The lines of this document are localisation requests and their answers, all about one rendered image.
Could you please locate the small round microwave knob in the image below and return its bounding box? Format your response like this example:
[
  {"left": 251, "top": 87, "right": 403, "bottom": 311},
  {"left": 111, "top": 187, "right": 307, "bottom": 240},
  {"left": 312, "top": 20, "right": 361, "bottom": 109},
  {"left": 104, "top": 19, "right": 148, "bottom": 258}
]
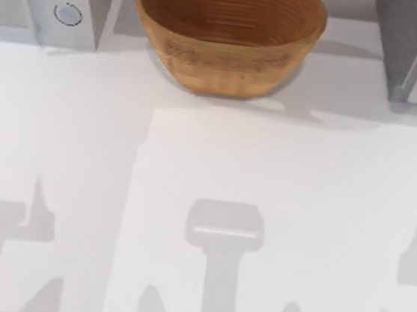
[{"left": 51, "top": 0, "right": 85, "bottom": 28}]

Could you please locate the grey cabinet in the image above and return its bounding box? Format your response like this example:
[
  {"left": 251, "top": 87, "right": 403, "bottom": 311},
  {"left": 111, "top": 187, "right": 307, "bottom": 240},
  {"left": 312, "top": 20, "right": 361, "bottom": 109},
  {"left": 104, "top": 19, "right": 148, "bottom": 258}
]
[{"left": 363, "top": 0, "right": 417, "bottom": 106}]

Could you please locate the brown wooden basket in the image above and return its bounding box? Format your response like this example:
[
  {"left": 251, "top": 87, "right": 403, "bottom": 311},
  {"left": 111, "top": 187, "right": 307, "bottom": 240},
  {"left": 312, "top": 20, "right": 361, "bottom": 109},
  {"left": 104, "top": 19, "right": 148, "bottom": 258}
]
[{"left": 125, "top": 0, "right": 331, "bottom": 109}]

